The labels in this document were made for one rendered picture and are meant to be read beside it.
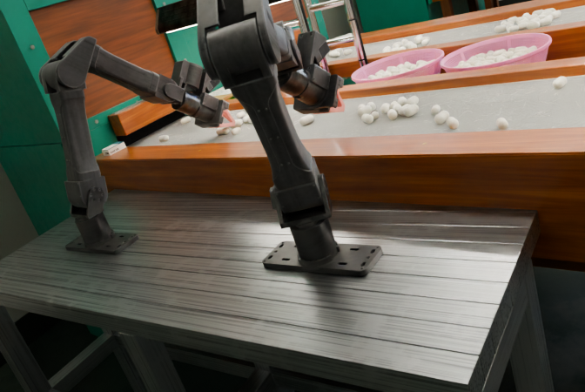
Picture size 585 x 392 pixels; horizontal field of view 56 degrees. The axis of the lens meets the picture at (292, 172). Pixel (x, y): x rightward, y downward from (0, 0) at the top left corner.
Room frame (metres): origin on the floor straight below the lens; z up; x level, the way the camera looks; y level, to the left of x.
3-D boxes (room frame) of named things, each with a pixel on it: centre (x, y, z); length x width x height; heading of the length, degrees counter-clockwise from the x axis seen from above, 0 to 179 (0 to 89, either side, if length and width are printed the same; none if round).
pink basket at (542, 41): (1.35, -0.58, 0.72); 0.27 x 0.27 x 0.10
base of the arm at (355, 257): (0.79, 0.00, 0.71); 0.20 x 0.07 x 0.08; 51
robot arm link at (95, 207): (1.18, 0.46, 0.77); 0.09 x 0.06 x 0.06; 45
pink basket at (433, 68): (1.55, -0.38, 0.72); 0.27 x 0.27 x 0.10
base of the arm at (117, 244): (1.17, 0.46, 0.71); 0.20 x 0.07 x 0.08; 51
